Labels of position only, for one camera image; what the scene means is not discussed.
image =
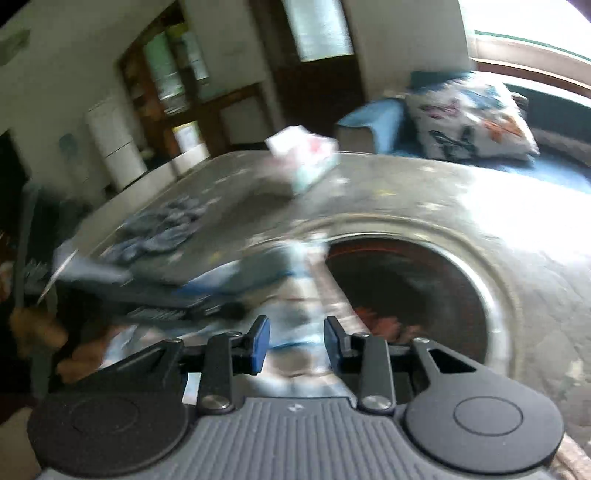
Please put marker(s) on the striped blue beige garment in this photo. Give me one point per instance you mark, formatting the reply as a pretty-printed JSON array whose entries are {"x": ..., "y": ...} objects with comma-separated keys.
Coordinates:
[{"x": 290, "y": 284}]

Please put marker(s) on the white tissue box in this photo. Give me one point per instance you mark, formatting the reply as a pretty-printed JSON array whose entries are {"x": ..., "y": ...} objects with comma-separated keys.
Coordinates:
[{"x": 297, "y": 160}]

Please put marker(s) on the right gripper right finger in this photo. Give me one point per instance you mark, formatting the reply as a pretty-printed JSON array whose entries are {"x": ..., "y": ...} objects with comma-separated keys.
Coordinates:
[{"x": 456, "y": 411}]

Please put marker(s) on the quilted star table cover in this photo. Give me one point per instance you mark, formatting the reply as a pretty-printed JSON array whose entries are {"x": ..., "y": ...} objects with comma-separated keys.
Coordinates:
[{"x": 527, "y": 240}]

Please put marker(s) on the butterfly print pillow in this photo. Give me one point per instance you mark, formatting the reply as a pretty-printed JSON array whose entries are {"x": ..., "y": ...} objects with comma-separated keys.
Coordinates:
[{"x": 470, "y": 118}]

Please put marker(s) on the blue sofa bench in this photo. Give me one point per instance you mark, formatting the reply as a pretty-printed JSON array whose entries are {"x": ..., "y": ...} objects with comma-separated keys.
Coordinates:
[{"x": 559, "y": 121}]

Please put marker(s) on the white refrigerator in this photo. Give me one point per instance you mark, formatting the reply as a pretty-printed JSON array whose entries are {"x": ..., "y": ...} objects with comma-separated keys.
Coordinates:
[{"x": 115, "y": 143}]

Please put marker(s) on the dark wooden door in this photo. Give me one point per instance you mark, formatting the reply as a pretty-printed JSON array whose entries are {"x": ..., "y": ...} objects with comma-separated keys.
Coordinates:
[{"x": 312, "y": 60}]

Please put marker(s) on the person's left hand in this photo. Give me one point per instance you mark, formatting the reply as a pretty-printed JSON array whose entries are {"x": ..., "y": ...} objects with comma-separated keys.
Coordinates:
[{"x": 33, "y": 328}]

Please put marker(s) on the dark wooden cabinet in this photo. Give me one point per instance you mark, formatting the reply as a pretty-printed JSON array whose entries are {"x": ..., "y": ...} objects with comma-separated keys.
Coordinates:
[{"x": 198, "y": 64}]

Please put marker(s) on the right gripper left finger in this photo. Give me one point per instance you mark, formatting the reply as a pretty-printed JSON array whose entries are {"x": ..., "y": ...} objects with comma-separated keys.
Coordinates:
[{"x": 128, "y": 416}]

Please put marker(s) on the blue patterned gloves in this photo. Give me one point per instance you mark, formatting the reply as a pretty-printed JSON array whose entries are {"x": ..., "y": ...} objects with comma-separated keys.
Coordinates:
[{"x": 155, "y": 231}]

